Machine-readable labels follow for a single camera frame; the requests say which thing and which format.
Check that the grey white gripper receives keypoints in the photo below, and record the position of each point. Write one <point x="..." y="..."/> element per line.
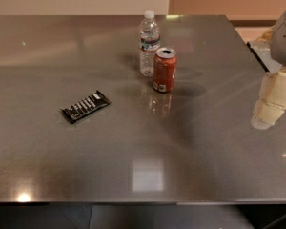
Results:
<point x="284" y="38"/>

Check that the red coke can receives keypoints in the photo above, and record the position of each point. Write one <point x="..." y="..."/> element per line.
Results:
<point x="164" y="68"/>

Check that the grey side counter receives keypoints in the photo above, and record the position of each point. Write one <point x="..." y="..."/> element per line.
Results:
<point x="262" y="53"/>

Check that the clear plastic water bottle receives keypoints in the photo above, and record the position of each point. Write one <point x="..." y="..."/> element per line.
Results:
<point x="149" y="42"/>

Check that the black snack bar wrapper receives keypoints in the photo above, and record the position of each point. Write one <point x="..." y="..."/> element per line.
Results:
<point x="85" y="107"/>

